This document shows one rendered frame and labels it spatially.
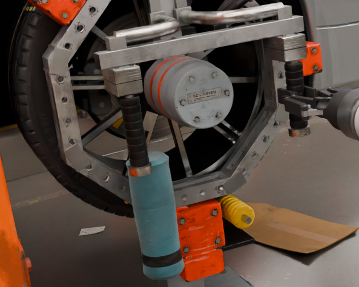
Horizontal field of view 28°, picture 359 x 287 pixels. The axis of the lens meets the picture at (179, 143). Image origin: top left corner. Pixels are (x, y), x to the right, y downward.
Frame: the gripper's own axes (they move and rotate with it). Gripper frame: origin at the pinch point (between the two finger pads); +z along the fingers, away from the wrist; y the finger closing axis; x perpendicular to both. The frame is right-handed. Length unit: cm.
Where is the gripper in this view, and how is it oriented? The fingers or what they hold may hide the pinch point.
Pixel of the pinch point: (296, 95)
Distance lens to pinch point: 144.1
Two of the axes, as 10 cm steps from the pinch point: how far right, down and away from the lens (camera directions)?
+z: -3.6, -2.1, 9.1
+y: 9.2, -2.2, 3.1
